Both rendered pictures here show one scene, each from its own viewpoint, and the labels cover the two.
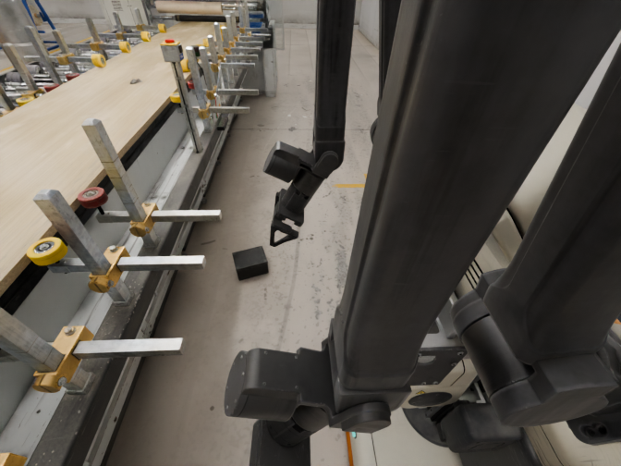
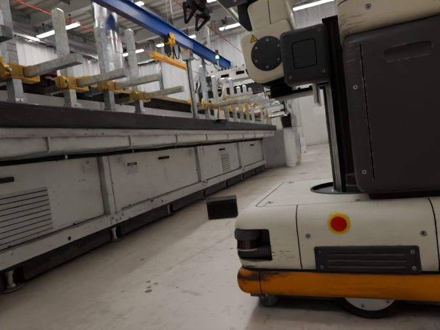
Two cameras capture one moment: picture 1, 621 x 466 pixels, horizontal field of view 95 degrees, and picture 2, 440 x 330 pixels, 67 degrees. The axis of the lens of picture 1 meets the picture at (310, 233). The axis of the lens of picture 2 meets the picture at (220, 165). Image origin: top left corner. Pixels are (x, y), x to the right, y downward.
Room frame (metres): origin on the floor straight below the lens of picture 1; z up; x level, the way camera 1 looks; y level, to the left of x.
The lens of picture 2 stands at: (-0.77, -0.57, 0.46)
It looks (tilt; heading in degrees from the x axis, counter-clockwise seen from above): 3 degrees down; 25
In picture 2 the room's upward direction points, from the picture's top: 7 degrees counter-clockwise
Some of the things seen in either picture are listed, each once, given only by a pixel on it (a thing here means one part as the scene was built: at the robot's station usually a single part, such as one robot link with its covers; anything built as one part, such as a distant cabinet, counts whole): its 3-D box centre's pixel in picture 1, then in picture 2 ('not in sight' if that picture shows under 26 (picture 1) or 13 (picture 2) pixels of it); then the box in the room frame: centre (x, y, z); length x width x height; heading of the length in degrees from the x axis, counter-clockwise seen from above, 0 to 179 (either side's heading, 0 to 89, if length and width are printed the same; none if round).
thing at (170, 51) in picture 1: (172, 52); (187, 56); (1.48, 0.65, 1.18); 0.07 x 0.07 x 0.08; 4
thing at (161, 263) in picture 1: (129, 264); (120, 86); (0.54, 0.53, 0.83); 0.43 x 0.03 x 0.04; 94
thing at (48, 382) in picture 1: (64, 358); (72, 84); (0.27, 0.57, 0.81); 0.14 x 0.06 x 0.05; 4
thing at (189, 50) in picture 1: (200, 94); (205, 94); (1.74, 0.67, 0.92); 0.04 x 0.04 x 0.48; 4
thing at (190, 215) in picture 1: (161, 216); (149, 95); (0.79, 0.55, 0.80); 0.43 x 0.03 x 0.04; 94
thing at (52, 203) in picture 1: (97, 263); (105, 76); (0.50, 0.58, 0.88); 0.04 x 0.04 x 0.48; 4
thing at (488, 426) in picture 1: (433, 383); (286, 69); (0.29, -0.35, 0.68); 0.28 x 0.27 x 0.25; 4
